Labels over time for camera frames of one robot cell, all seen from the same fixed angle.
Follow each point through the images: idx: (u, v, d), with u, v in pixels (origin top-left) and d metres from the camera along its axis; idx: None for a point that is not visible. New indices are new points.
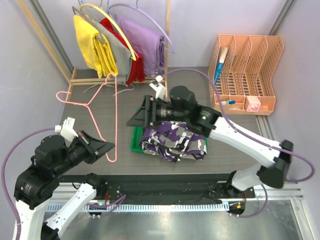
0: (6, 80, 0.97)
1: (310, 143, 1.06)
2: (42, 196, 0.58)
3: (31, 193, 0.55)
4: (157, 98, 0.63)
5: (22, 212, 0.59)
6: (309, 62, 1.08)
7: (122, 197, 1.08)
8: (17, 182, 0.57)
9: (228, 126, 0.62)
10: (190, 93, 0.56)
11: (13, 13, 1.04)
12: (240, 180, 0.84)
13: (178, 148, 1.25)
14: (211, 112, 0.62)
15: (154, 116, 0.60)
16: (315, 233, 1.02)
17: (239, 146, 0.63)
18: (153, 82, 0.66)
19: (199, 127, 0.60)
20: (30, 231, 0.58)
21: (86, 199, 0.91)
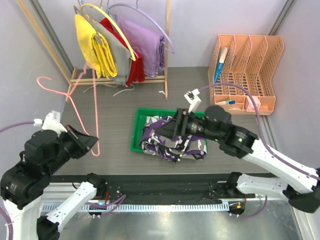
0: (6, 80, 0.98)
1: (311, 143, 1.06)
2: (30, 196, 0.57)
3: (18, 192, 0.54)
4: (190, 112, 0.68)
5: (12, 212, 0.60)
6: (309, 61, 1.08)
7: (122, 196, 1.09)
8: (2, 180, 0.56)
9: (265, 150, 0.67)
10: (227, 115, 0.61)
11: (13, 13, 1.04)
12: (252, 186, 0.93)
13: (178, 148, 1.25)
14: (246, 133, 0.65)
15: (185, 130, 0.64)
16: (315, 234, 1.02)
17: (273, 169, 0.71)
18: (188, 94, 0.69)
19: (233, 148, 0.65)
20: (23, 229, 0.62)
21: (87, 198, 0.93)
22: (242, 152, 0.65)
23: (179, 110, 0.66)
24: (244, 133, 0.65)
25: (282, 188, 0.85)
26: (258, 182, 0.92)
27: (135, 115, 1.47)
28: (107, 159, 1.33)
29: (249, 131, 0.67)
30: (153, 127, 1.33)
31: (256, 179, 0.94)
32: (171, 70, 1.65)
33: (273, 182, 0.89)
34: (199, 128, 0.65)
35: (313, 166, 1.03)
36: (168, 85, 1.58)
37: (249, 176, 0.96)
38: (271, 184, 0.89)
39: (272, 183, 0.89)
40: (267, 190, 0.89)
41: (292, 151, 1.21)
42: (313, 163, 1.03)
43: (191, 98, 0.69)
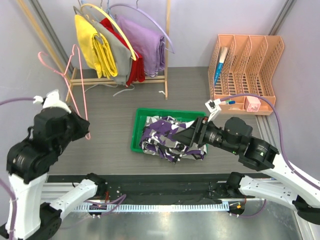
0: (6, 80, 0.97)
1: (311, 143, 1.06)
2: (37, 171, 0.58)
3: (24, 165, 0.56)
4: (209, 121, 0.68)
5: (17, 188, 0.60)
6: (309, 61, 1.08)
7: (122, 196, 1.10)
8: (10, 153, 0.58)
9: (285, 166, 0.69)
10: (249, 128, 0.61)
11: (13, 13, 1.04)
12: (257, 190, 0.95)
13: (178, 148, 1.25)
14: (267, 147, 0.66)
15: (202, 139, 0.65)
16: (314, 232, 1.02)
17: (290, 184, 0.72)
18: (210, 103, 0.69)
19: (253, 162, 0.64)
20: (28, 207, 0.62)
21: (89, 192, 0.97)
22: (262, 166, 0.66)
23: (199, 118, 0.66)
24: (265, 147, 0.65)
25: (292, 199, 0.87)
26: (265, 188, 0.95)
27: (135, 115, 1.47)
28: (107, 159, 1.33)
29: (270, 145, 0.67)
30: (153, 127, 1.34)
31: (261, 184, 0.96)
32: (171, 70, 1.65)
33: (282, 191, 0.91)
34: (218, 139, 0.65)
35: (313, 166, 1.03)
36: (168, 85, 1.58)
37: (253, 180, 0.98)
38: (279, 192, 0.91)
39: (281, 192, 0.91)
40: (275, 198, 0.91)
41: (292, 151, 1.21)
42: (313, 163, 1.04)
43: (212, 107, 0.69)
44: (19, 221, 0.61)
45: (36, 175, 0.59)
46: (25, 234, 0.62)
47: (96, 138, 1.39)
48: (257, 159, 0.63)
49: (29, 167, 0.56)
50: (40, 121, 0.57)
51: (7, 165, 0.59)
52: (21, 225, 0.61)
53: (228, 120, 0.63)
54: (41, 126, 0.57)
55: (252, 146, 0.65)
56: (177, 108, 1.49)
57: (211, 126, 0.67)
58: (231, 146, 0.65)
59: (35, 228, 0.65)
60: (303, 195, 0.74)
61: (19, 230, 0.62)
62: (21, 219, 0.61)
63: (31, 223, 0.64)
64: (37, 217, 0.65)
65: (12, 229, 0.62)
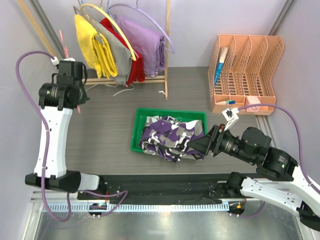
0: (6, 80, 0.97)
1: (311, 143, 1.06)
2: (69, 99, 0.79)
3: (59, 92, 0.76)
4: (225, 130, 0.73)
5: (50, 120, 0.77)
6: (308, 61, 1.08)
7: (124, 192, 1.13)
8: (43, 88, 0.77)
9: (303, 179, 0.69)
10: (266, 140, 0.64)
11: (12, 13, 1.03)
12: (260, 193, 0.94)
13: (178, 148, 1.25)
14: (287, 159, 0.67)
15: (218, 147, 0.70)
16: (315, 234, 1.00)
17: (306, 198, 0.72)
18: (227, 112, 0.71)
19: (273, 173, 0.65)
20: (59, 137, 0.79)
21: (94, 180, 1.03)
22: (282, 178, 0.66)
23: (216, 127, 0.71)
24: (285, 158, 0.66)
25: (296, 205, 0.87)
26: (267, 192, 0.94)
27: (135, 115, 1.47)
28: (107, 159, 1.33)
29: (290, 157, 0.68)
30: (153, 128, 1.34)
31: (264, 187, 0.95)
32: (171, 70, 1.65)
33: (286, 197, 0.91)
34: (235, 148, 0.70)
35: (313, 166, 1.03)
36: (168, 85, 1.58)
37: (255, 183, 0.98)
38: (283, 198, 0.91)
39: (285, 197, 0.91)
40: (279, 203, 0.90)
41: (292, 151, 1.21)
42: (313, 163, 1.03)
43: (229, 115, 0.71)
44: (52, 156, 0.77)
45: (67, 104, 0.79)
46: (57, 168, 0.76)
47: (96, 138, 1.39)
48: (277, 170, 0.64)
49: (64, 93, 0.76)
50: (66, 64, 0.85)
51: (40, 100, 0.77)
52: (54, 158, 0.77)
53: (246, 132, 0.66)
54: (68, 67, 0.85)
55: (272, 157, 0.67)
56: (177, 108, 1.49)
57: (229, 136, 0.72)
58: (247, 156, 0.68)
59: (62, 168, 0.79)
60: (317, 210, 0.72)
61: (52, 165, 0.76)
62: (54, 150, 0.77)
63: (60, 158, 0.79)
64: (63, 157, 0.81)
65: (45, 166, 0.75)
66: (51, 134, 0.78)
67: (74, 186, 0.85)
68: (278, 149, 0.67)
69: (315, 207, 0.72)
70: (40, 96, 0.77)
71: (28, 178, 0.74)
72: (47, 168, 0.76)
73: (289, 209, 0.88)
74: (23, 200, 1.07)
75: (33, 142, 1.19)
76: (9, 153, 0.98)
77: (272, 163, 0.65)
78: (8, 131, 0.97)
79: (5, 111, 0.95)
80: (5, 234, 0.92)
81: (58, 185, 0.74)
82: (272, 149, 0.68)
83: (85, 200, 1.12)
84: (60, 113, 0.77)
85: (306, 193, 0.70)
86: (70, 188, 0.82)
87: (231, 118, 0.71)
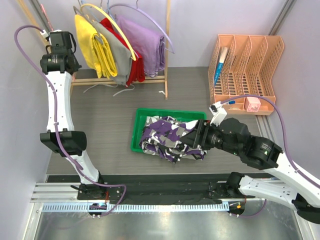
0: (6, 81, 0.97)
1: (311, 143, 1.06)
2: (70, 63, 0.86)
3: (60, 58, 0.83)
4: (211, 124, 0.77)
5: (55, 82, 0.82)
6: (309, 61, 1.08)
7: (124, 187, 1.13)
8: (43, 58, 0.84)
9: (289, 165, 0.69)
10: (242, 126, 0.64)
11: (11, 13, 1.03)
12: (256, 189, 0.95)
13: (178, 148, 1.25)
14: (271, 146, 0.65)
15: (203, 140, 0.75)
16: (314, 233, 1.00)
17: (295, 185, 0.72)
18: (212, 106, 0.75)
19: (256, 161, 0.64)
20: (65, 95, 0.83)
21: (92, 168, 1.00)
22: (266, 165, 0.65)
23: (200, 120, 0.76)
24: (269, 145, 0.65)
25: (291, 198, 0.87)
26: (264, 188, 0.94)
27: (135, 115, 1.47)
28: (107, 159, 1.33)
29: (274, 144, 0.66)
30: (153, 127, 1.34)
31: (260, 183, 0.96)
32: (171, 70, 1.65)
33: (281, 190, 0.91)
34: (219, 140, 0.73)
35: (313, 166, 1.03)
36: (168, 85, 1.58)
37: (252, 180, 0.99)
38: (279, 191, 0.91)
39: (280, 191, 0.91)
40: (275, 198, 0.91)
41: (293, 151, 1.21)
42: (313, 162, 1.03)
43: (214, 110, 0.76)
44: (61, 112, 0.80)
45: (68, 69, 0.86)
46: (68, 123, 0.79)
47: (96, 138, 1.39)
48: (260, 157, 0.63)
49: (65, 59, 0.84)
50: (55, 34, 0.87)
51: (43, 68, 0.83)
52: (63, 114, 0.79)
53: (223, 121, 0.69)
54: (58, 36, 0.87)
55: (255, 145, 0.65)
56: (177, 108, 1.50)
57: (214, 128, 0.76)
58: (230, 147, 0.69)
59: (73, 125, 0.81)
60: (307, 196, 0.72)
61: (62, 120, 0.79)
62: (62, 107, 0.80)
63: (69, 116, 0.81)
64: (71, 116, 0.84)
65: (56, 122, 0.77)
66: (58, 95, 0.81)
67: (84, 144, 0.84)
68: (262, 137, 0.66)
69: (304, 192, 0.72)
70: (42, 65, 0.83)
71: (43, 135, 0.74)
72: (58, 123, 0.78)
73: (286, 203, 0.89)
74: (23, 200, 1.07)
75: (33, 142, 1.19)
76: (9, 153, 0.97)
77: (254, 151, 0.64)
78: (8, 131, 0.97)
79: (5, 110, 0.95)
80: (4, 234, 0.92)
81: (72, 135, 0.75)
82: (255, 137, 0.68)
83: (84, 200, 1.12)
84: (63, 75, 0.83)
85: (294, 180, 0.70)
86: (81, 146, 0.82)
87: (216, 112, 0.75)
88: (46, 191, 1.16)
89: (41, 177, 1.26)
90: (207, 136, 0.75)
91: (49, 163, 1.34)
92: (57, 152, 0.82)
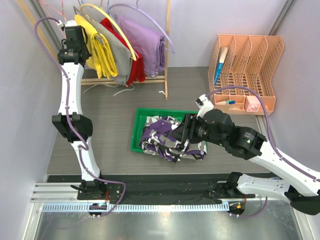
0: (7, 81, 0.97)
1: (311, 144, 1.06)
2: (84, 57, 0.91)
3: (75, 53, 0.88)
4: (197, 117, 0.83)
5: (69, 71, 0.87)
6: (309, 62, 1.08)
7: (123, 187, 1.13)
8: (60, 51, 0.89)
9: (273, 153, 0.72)
10: (224, 117, 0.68)
11: (12, 13, 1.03)
12: (253, 186, 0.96)
13: (178, 148, 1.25)
14: (253, 134, 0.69)
15: (191, 133, 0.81)
16: (314, 233, 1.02)
17: (283, 174, 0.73)
18: (198, 100, 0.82)
19: (240, 149, 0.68)
20: (77, 83, 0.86)
21: (95, 164, 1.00)
22: (250, 153, 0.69)
23: (186, 115, 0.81)
24: (252, 134, 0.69)
25: (284, 190, 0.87)
26: (261, 184, 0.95)
27: (135, 115, 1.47)
28: (107, 159, 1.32)
29: (257, 133, 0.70)
30: (153, 127, 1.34)
31: (257, 180, 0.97)
32: (171, 70, 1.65)
33: (275, 184, 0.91)
34: (205, 132, 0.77)
35: (313, 167, 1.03)
36: (168, 85, 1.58)
37: (250, 177, 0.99)
38: (273, 185, 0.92)
39: (275, 185, 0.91)
40: (269, 191, 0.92)
41: (293, 151, 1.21)
42: (313, 163, 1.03)
43: (200, 103, 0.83)
44: (72, 98, 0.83)
45: (81, 62, 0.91)
46: (78, 108, 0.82)
47: (96, 138, 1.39)
48: (243, 146, 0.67)
49: (80, 54, 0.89)
50: (70, 30, 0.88)
51: (60, 59, 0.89)
52: (74, 100, 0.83)
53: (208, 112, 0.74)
54: (73, 32, 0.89)
55: (239, 135, 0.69)
56: (177, 108, 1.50)
57: (200, 121, 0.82)
58: (215, 137, 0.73)
59: (82, 112, 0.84)
60: (295, 185, 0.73)
61: (73, 105, 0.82)
62: (74, 94, 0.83)
63: (79, 103, 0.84)
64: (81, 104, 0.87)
65: (67, 106, 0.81)
66: (71, 83, 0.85)
67: (90, 132, 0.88)
68: (245, 127, 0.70)
69: (292, 181, 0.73)
70: (58, 57, 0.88)
71: (54, 117, 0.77)
72: (69, 108, 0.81)
73: (279, 196, 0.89)
74: (23, 200, 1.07)
75: (33, 143, 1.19)
76: (9, 153, 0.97)
77: (238, 141, 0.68)
78: (8, 131, 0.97)
79: (5, 110, 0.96)
80: (4, 235, 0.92)
81: (80, 119, 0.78)
82: (240, 128, 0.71)
83: (84, 200, 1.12)
84: (77, 66, 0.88)
85: (280, 167, 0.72)
86: (88, 132, 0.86)
87: (201, 105, 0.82)
88: (46, 191, 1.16)
89: (41, 177, 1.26)
90: (195, 129, 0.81)
91: (49, 163, 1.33)
92: (65, 137, 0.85)
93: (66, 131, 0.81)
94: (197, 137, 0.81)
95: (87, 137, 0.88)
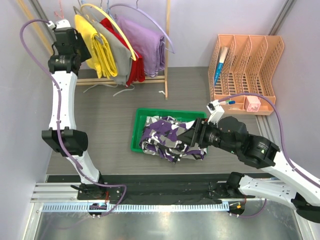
0: (7, 81, 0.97)
1: (311, 143, 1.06)
2: (76, 64, 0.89)
3: (66, 60, 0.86)
4: (208, 121, 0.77)
5: (61, 82, 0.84)
6: (309, 61, 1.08)
7: (124, 187, 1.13)
8: (51, 58, 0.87)
9: (286, 164, 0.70)
10: (241, 125, 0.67)
11: (12, 13, 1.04)
12: (255, 189, 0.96)
13: (178, 148, 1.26)
14: (268, 144, 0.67)
15: (202, 139, 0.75)
16: (314, 233, 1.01)
17: (293, 184, 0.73)
18: (209, 105, 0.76)
19: (254, 159, 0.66)
20: (69, 94, 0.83)
21: (94, 168, 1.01)
22: (263, 164, 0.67)
23: (198, 119, 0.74)
24: (266, 144, 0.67)
25: (290, 197, 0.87)
26: (263, 187, 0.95)
27: (135, 115, 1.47)
28: (106, 159, 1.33)
29: (271, 142, 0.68)
30: (153, 127, 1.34)
31: (260, 183, 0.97)
32: (171, 70, 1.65)
33: (280, 190, 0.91)
34: (217, 139, 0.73)
35: (312, 166, 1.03)
36: (168, 85, 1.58)
37: (252, 179, 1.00)
38: (278, 191, 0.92)
39: (280, 190, 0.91)
40: (275, 197, 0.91)
41: (293, 151, 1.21)
42: (313, 162, 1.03)
43: (212, 108, 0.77)
44: (64, 110, 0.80)
45: (74, 70, 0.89)
46: (70, 122, 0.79)
47: (96, 138, 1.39)
48: (257, 156, 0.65)
49: (71, 61, 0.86)
50: (61, 34, 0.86)
51: (51, 67, 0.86)
52: (66, 112, 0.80)
53: (223, 119, 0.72)
54: (64, 37, 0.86)
55: (252, 144, 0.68)
56: (177, 108, 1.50)
57: (212, 127, 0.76)
58: (228, 145, 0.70)
59: (75, 125, 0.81)
60: (305, 194, 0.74)
61: (65, 118, 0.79)
62: (66, 106, 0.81)
63: (72, 116, 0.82)
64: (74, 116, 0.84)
65: (59, 119, 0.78)
66: (63, 94, 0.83)
67: (85, 145, 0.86)
68: (259, 136, 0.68)
69: (302, 191, 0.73)
70: (49, 65, 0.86)
71: (44, 133, 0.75)
72: (61, 121, 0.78)
73: (284, 202, 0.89)
74: (23, 200, 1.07)
75: (33, 143, 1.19)
76: (9, 154, 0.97)
77: (252, 150, 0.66)
78: (8, 130, 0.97)
79: (6, 111, 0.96)
80: (4, 235, 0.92)
81: (73, 134, 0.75)
82: (253, 136, 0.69)
83: (84, 200, 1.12)
84: (68, 75, 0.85)
85: (291, 178, 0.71)
86: (81, 146, 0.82)
87: (213, 110, 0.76)
88: (46, 191, 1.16)
89: (41, 177, 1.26)
90: (205, 135, 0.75)
91: (49, 163, 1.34)
92: (59, 152, 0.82)
93: (58, 146, 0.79)
94: (207, 143, 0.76)
95: (82, 151, 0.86)
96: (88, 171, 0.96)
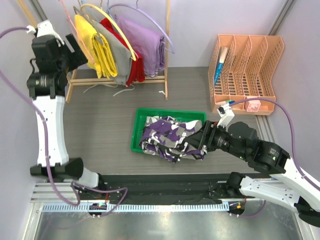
0: (7, 81, 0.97)
1: (311, 143, 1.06)
2: (60, 84, 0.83)
3: (48, 80, 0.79)
4: (217, 125, 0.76)
5: (45, 110, 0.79)
6: (309, 61, 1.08)
7: (125, 190, 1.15)
8: (31, 80, 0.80)
9: (295, 171, 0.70)
10: (252, 132, 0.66)
11: (11, 13, 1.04)
12: (257, 191, 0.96)
13: (178, 148, 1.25)
14: (278, 150, 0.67)
15: (211, 142, 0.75)
16: (314, 232, 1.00)
17: (300, 190, 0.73)
18: (219, 108, 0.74)
19: (265, 166, 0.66)
20: (57, 122, 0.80)
21: (91, 177, 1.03)
22: (273, 170, 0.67)
23: (207, 122, 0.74)
24: (277, 150, 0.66)
25: (294, 201, 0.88)
26: (266, 189, 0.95)
27: (135, 115, 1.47)
28: (106, 159, 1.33)
29: (281, 149, 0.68)
30: (153, 128, 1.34)
31: (262, 185, 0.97)
32: (171, 70, 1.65)
33: (283, 193, 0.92)
34: (226, 143, 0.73)
35: (312, 166, 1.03)
36: (168, 85, 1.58)
37: (254, 181, 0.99)
38: (281, 194, 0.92)
39: (282, 193, 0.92)
40: (276, 200, 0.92)
41: None
42: (313, 162, 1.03)
43: (222, 112, 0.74)
44: (53, 144, 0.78)
45: (59, 91, 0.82)
46: (61, 155, 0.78)
47: (96, 138, 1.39)
48: (268, 163, 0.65)
49: (53, 82, 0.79)
50: (39, 51, 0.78)
51: (32, 91, 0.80)
52: (55, 146, 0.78)
53: (233, 125, 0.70)
54: (43, 52, 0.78)
55: (263, 150, 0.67)
56: (177, 108, 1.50)
57: (221, 131, 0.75)
58: (237, 151, 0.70)
59: (66, 155, 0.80)
60: (310, 200, 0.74)
61: (55, 153, 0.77)
62: (54, 138, 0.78)
63: (62, 147, 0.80)
64: (63, 144, 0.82)
65: (48, 155, 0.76)
66: (49, 124, 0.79)
67: (79, 172, 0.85)
68: (270, 142, 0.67)
69: (307, 197, 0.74)
70: (30, 88, 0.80)
71: (34, 170, 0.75)
72: (50, 156, 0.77)
73: (286, 205, 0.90)
74: (23, 200, 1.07)
75: (33, 143, 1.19)
76: (8, 154, 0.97)
77: (263, 156, 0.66)
78: (8, 130, 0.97)
79: (5, 111, 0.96)
80: (4, 234, 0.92)
81: (65, 171, 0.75)
82: (263, 142, 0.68)
83: (85, 200, 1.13)
84: (53, 101, 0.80)
85: (300, 185, 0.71)
86: (74, 175, 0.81)
87: (223, 114, 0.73)
88: (46, 191, 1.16)
89: None
90: (214, 138, 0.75)
91: None
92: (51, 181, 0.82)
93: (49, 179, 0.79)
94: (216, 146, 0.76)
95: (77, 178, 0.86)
96: (82, 179, 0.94)
